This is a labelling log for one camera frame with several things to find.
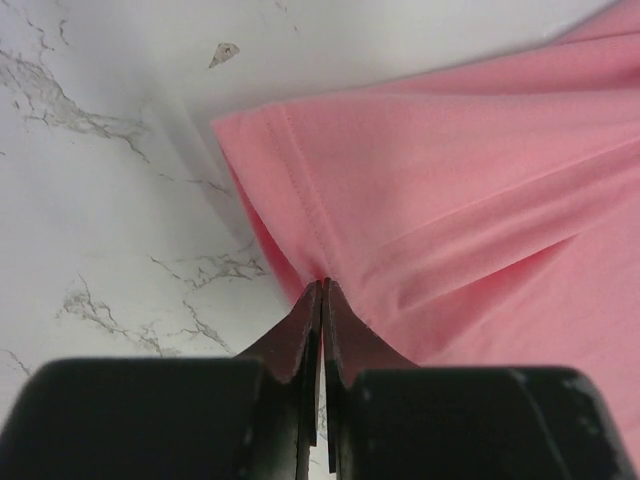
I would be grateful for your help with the pink polo shirt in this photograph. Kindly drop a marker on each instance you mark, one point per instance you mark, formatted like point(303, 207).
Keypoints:
point(486, 213)

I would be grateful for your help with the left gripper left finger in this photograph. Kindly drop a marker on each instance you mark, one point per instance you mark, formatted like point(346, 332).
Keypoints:
point(250, 416)

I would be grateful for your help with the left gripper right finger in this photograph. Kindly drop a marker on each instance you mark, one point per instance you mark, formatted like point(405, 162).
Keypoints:
point(389, 418)

